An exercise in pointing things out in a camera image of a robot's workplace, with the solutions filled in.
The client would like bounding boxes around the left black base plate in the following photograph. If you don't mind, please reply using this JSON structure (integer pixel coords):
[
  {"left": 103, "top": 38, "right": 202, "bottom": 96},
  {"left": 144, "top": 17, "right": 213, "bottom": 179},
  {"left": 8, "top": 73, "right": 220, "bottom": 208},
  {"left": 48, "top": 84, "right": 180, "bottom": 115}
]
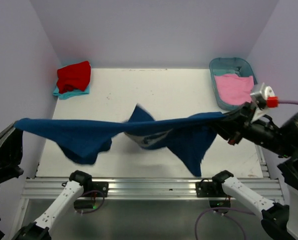
[{"left": 90, "top": 181, "right": 109, "bottom": 197}]

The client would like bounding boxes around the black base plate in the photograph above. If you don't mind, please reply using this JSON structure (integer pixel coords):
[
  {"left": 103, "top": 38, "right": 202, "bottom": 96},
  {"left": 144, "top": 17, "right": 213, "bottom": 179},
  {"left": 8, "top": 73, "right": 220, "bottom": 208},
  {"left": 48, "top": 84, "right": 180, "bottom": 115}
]
[
  {"left": 90, "top": 181, "right": 109, "bottom": 197},
  {"left": 195, "top": 178, "right": 228, "bottom": 198}
]

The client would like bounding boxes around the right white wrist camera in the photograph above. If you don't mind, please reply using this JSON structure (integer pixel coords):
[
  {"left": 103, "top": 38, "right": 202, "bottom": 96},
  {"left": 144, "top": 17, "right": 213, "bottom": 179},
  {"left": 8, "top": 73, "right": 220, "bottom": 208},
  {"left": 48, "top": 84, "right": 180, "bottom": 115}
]
[{"left": 250, "top": 83, "right": 279, "bottom": 111}]

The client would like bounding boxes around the teal folded t-shirt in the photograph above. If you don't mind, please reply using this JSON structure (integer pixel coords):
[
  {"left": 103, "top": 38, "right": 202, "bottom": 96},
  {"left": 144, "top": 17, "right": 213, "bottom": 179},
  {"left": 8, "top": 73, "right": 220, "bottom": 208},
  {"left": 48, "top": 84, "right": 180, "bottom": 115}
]
[{"left": 53, "top": 86, "right": 90, "bottom": 100}]

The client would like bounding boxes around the navy blue t-shirt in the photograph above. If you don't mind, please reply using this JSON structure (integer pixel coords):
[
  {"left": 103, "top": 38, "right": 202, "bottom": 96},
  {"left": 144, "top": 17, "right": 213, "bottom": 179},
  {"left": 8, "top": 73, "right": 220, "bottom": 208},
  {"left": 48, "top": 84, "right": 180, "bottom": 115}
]
[{"left": 14, "top": 105, "right": 225, "bottom": 177}]

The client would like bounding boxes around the aluminium mounting rail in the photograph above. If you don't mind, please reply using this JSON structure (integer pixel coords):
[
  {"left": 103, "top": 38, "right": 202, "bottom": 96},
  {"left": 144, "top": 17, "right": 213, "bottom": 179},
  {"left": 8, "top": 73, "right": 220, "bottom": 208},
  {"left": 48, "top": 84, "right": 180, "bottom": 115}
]
[{"left": 21, "top": 146, "right": 284, "bottom": 203}]

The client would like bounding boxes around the red folded t-shirt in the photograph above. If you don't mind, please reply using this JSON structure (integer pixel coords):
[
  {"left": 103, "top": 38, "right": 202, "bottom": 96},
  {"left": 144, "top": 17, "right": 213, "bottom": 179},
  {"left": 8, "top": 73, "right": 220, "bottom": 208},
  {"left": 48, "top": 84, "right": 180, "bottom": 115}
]
[{"left": 56, "top": 61, "right": 91, "bottom": 94}]

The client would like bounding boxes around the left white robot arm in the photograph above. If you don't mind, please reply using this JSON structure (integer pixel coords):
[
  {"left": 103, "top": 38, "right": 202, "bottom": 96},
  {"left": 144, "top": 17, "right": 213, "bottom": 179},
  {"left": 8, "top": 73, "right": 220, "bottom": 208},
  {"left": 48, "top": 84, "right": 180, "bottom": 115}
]
[{"left": 0, "top": 124, "right": 93, "bottom": 240}]

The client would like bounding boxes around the teal t-shirt in basket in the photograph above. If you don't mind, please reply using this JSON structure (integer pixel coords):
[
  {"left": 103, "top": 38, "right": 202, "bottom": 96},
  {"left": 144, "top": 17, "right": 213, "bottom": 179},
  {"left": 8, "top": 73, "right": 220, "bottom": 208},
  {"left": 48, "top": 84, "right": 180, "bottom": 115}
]
[{"left": 210, "top": 66, "right": 241, "bottom": 76}]

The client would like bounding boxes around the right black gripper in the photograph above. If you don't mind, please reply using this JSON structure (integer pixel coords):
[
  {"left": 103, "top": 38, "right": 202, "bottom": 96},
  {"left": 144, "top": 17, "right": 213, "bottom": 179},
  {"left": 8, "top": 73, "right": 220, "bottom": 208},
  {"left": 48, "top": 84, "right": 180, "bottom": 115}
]
[{"left": 203, "top": 96, "right": 295, "bottom": 154}]

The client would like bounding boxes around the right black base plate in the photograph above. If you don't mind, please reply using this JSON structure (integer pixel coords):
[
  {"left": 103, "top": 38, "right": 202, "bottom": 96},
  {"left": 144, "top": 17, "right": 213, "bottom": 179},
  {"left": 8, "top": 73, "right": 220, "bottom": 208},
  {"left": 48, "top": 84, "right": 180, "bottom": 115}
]
[{"left": 195, "top": 178, "right": 228, "bottom": 198}]

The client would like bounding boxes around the pink t-shirt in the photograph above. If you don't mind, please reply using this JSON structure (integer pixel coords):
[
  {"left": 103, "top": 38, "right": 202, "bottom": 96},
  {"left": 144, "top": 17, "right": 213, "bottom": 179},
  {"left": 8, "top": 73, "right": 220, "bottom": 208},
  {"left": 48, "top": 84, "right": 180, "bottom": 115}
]
[{"left": 215, "top": 74, "right": 254, "bottom": 106}]

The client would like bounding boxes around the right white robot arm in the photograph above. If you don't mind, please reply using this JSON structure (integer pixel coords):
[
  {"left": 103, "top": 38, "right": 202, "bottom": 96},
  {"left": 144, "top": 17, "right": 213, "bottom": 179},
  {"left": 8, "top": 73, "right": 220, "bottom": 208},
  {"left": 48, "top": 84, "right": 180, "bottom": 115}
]
[{"left": 211, "top": 103, "right": 298, "bottom": 240}]

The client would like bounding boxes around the teal plastic basket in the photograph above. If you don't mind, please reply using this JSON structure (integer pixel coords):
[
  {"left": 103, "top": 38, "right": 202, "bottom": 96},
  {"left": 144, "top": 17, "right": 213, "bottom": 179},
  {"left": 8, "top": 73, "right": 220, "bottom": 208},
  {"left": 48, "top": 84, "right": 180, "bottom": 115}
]
[{"left": 209, "top": 57, "right": 258, "bottom": 111}]

